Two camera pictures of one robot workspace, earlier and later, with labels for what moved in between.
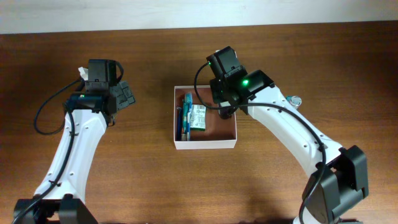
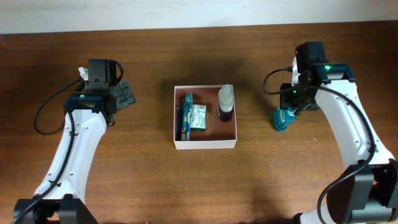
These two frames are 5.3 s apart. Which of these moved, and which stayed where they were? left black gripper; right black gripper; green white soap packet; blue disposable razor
Moved: right black gripper
Stayed: green white soap packet; left black gripper; blue disposable razor
